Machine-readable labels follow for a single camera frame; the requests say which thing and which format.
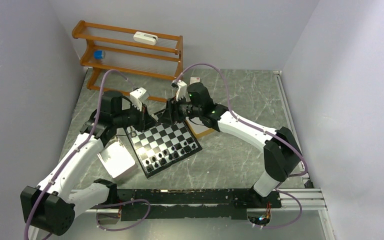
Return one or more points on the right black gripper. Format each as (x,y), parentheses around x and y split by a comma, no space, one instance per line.
(173,113)

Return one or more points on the blue cap on rack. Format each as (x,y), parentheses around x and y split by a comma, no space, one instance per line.
(99,54)

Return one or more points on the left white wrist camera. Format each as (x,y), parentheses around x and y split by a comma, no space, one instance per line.
(138,96)

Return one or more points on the wooden three-tier rack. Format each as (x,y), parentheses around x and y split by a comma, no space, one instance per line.
(161,61)

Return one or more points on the small white red box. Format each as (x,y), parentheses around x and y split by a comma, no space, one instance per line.
(194,80)

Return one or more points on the black white chess board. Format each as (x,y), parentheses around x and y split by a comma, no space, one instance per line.
(162,146)

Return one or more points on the silver tin with white pieces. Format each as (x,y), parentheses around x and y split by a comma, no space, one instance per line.
(117,160)

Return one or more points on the white device on rack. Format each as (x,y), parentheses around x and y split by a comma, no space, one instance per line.
(145,38)

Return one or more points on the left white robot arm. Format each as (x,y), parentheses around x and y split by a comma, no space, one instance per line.
(50,205)

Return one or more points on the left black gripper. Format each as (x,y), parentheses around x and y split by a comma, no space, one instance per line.
(144,120)

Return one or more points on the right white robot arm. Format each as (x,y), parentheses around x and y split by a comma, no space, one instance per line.
(279,147)

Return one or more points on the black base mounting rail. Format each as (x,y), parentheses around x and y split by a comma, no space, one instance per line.
(232,203)

